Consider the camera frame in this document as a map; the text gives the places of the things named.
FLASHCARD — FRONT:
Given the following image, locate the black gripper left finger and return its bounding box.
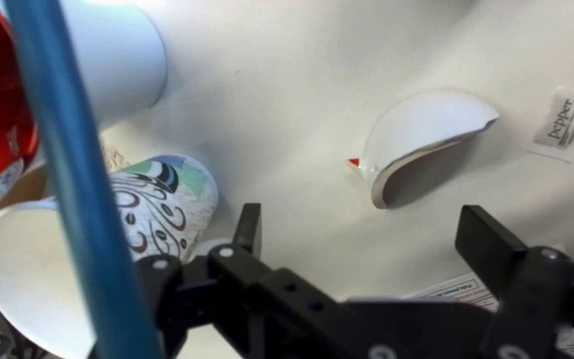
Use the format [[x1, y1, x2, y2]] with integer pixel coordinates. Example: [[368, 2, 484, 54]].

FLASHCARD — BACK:
[[135, 202, 382, 359]]

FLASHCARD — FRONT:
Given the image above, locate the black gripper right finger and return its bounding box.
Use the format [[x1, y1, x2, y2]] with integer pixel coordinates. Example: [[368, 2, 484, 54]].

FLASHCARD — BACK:
[[454, 206, 574, 359]]

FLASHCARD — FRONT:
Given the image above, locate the broken mug piece red inside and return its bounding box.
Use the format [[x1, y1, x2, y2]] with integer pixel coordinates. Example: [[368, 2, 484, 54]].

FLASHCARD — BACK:
[[356, 88, 502, 212]]

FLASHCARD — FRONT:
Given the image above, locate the red and white mug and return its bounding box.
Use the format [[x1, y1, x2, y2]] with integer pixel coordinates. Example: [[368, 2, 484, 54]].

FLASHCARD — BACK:
[[0, 0, 169, 192]]

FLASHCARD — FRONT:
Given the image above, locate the white packet with printed text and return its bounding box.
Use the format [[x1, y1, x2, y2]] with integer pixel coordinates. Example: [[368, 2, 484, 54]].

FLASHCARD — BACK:
[[402, 270, 502, 313]]

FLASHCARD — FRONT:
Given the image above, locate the white pepper packet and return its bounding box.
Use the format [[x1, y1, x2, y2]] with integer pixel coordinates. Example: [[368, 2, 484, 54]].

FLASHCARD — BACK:
[[528, 84, 574, 166]]

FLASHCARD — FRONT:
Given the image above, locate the paper cup with swirl print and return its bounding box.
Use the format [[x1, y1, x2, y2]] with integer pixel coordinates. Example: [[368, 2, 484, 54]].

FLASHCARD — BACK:
[[0, 154, 221, 359]]

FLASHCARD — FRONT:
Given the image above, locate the blue vertical pole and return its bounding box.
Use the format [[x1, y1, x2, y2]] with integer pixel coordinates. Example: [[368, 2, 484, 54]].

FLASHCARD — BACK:
[[2, 0, 165, 359]]

